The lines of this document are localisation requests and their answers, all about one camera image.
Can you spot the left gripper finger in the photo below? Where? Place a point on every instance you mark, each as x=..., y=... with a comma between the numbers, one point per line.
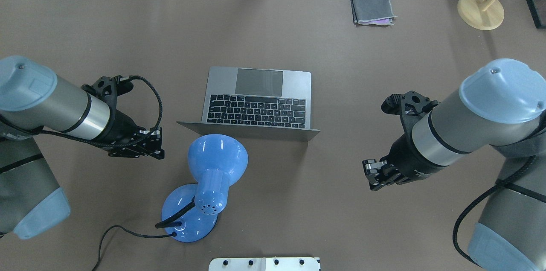
x=127, y=152
x=153, y=144

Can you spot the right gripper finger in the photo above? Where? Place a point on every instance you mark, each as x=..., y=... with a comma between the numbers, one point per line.
x=392, y=177
x=378, y=173

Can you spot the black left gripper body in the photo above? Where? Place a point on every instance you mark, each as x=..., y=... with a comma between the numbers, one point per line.
x=123, y=124

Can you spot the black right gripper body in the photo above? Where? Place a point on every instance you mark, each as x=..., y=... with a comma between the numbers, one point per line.
x=408, y=161

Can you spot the grey laptop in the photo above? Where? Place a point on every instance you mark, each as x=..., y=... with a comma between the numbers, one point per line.
x=263, y=104

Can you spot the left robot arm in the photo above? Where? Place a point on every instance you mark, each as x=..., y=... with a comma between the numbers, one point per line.
x=34, y=100

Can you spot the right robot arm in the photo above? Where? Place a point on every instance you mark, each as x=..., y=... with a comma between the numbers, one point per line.
x=501, y=105

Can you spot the blue desk lamp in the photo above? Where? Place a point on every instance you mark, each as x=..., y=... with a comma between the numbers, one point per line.
x=190, y=212

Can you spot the white mounting plate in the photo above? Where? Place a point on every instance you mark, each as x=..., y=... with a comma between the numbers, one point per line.
x=265, y=264

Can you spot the folded grey cloth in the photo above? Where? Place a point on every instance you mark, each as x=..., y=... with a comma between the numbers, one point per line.
x=372, y=12

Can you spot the wooden cup stand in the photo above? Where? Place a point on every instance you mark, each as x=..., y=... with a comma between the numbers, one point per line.
x=481, y=14

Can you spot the black tray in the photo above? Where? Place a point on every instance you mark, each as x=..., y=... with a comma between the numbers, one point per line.
x=538, y=12

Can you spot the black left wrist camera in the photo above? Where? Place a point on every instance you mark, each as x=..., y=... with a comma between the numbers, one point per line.
x=107, y=89

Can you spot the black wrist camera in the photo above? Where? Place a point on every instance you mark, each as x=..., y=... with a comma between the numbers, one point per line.
x=107, y=89
x=411, y=107

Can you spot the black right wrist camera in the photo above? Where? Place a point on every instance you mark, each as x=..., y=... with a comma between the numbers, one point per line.
x=411, y=107

